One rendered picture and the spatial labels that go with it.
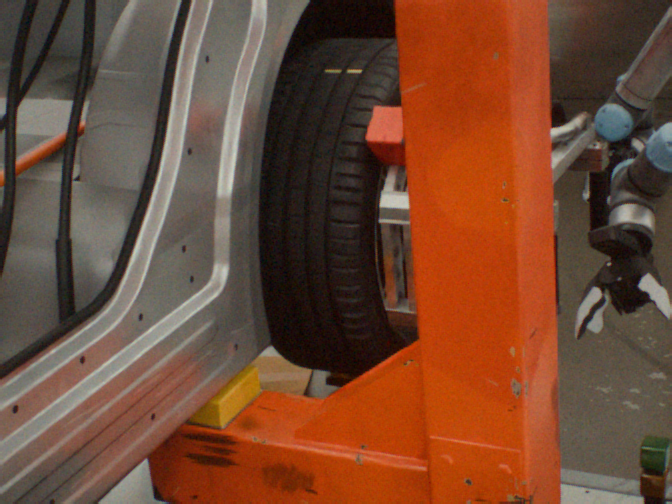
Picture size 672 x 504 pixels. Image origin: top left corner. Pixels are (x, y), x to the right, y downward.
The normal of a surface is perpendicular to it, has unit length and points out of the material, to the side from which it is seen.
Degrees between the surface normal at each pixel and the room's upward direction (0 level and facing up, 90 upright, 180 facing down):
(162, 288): 90
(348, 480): 90
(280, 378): 1
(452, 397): 90
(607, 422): 0
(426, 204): 90
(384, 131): 45
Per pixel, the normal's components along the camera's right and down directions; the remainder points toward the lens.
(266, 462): -0.43, 0.37
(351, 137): -0.38, -0.36
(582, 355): -0.09, -0.93
